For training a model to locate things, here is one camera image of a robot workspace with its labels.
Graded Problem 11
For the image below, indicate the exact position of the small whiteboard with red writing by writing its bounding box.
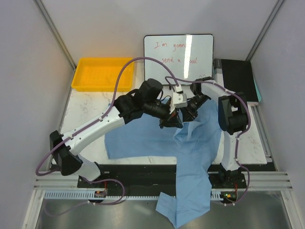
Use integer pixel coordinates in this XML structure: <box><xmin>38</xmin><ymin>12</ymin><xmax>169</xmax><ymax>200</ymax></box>
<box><xmin>143</xmin><ymin>34</ymin><xmax>214</xmax><ymax>81</ymax></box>

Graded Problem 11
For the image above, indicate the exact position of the blue long sleeve shirt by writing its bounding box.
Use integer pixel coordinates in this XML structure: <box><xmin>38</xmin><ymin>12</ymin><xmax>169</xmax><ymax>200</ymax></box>
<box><xmin>104</xmin><ymin>100</ymin><xmax>221</xmax><ymax>229</ymax></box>

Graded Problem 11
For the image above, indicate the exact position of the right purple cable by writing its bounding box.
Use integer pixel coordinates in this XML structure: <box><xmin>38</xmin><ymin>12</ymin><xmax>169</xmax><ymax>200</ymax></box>
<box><xmin>164</xmin><ymin>75</ymin><xmax>251</xmax><ymax>207</ymax></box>

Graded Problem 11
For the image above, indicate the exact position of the white slotted cable duct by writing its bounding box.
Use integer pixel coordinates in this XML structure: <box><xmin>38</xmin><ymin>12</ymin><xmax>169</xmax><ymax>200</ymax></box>
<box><xmin>44</xmin><ymin>190</ymin><xmax>236</xmax><ymax>201</ymax></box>

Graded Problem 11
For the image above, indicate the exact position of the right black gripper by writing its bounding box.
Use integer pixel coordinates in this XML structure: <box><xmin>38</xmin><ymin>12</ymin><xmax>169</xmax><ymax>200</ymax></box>
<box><xmin>180</xmin><ymin>94</ymin><xmax>209</xmax><ymax>128</ymax></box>

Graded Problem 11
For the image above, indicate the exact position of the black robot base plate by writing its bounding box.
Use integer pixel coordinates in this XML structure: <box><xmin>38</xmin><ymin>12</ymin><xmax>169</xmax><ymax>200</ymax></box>
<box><xmin>50</xmin><ymin>163</ymin><xmax>248</xmax><ymax>191</ymax></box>

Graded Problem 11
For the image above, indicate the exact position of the purple cable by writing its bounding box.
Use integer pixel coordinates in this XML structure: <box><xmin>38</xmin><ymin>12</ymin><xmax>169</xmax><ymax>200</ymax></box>
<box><xmin>164</xmin><ymin>75</ymin><xmax>251</xmax><ymax>207</ymax></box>
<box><xmin>35</xmin><ymin>56</ymin><xmax>183</xmax><ymax>217</ymax></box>

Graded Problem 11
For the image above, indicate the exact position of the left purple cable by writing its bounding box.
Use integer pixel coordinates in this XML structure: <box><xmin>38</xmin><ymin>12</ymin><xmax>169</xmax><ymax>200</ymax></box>
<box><xmin>35</xmin><ymin>56</ymin><xmax>183</xmax><ymax>217</ymax></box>

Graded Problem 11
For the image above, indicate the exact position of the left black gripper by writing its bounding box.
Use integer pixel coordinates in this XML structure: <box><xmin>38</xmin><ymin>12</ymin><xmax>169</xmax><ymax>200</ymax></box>
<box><xmin>144</xmin><ymin>101</ymin><xmax>183</xmax><ymax>129</ymax></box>

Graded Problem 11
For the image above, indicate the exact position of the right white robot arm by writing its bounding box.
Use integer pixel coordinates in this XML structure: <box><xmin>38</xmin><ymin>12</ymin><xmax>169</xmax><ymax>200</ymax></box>
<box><xmin>181</xmin><ymin>77</ymin><xmax>251</xmax><ymax>188</ymax></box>

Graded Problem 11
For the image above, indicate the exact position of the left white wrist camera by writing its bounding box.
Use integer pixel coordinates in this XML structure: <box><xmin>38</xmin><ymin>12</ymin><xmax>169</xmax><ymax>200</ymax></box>
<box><xmin>170</xmin><ymin>92</ymin><xmax>188</xmax><ymax>113</ymax></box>

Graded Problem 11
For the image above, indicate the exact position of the black binder folder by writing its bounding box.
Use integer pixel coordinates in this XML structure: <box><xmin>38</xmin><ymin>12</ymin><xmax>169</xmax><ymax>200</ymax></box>
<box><xmin>213</xmin><ymin>59</ymin><xmax>261</xmax><ymax>102</ymax></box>

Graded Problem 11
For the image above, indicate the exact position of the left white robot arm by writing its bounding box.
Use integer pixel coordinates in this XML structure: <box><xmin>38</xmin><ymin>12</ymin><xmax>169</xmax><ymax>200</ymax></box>
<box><xmin>50</xmin><ymin>79</ymin><xmax>187</xmax><ymax>187</ymax></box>

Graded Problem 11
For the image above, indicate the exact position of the yellow plastic tray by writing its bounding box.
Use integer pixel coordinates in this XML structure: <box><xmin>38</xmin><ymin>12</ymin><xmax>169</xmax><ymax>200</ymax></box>
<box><xmin>71</xmin><ymin>57</ymin><xmax>131</xmax><ymax>92</ymax></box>

